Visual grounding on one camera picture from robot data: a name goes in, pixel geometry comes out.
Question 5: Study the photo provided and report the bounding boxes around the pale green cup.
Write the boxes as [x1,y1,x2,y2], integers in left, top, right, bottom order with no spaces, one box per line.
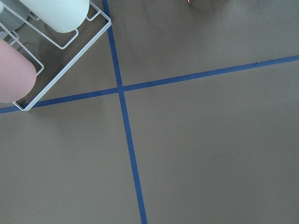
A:
[21,0,89,33]

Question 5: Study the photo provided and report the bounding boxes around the pink cup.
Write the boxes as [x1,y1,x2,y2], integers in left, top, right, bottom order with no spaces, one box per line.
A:
[0,39,36,103]

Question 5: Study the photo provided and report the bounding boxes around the grey cup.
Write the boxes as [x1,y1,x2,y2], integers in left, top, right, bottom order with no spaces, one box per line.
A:
[0,0,30,31]

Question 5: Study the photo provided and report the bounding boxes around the white wire rack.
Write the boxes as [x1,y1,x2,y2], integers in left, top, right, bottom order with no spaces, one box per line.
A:
[0,0,111,113]

